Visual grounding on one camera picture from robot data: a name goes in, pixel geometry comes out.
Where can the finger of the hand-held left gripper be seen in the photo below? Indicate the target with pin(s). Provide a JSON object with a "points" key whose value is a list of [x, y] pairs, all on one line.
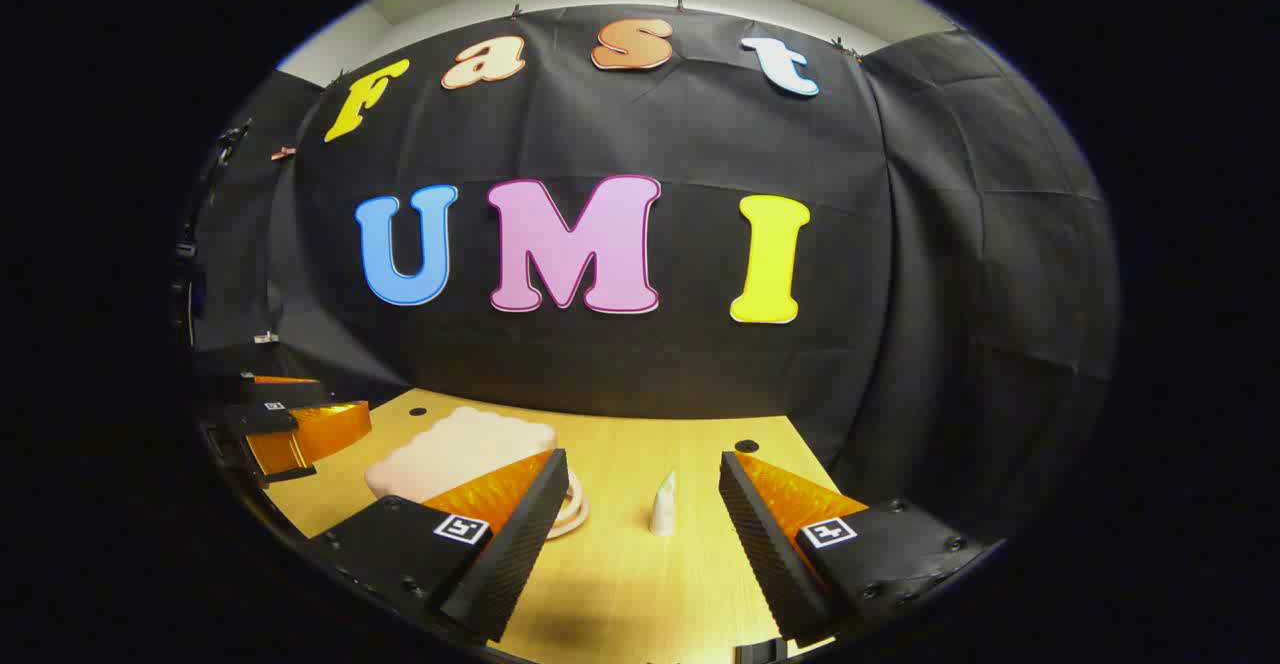
{"points": [[310, 429], [270, 392]]}

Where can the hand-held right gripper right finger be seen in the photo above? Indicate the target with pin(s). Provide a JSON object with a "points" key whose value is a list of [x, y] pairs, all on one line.
{"points": [[765, 544]]}

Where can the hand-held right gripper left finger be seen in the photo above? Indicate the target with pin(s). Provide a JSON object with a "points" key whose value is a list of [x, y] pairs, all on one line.
{"points": [[520, 544]]}

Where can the white cream tube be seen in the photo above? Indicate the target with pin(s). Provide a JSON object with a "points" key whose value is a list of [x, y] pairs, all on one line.
{"points": [[664, 509]]}

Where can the pink suitcase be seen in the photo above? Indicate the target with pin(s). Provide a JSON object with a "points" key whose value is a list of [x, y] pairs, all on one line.
{"points": [[460, 444]]}

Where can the copper clip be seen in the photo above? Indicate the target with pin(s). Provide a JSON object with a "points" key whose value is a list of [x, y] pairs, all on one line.
{"points": [[283, 153]]}

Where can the black backdrop cloth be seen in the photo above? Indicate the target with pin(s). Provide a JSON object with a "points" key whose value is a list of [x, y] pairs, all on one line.
{"points": [[900, 244]]}

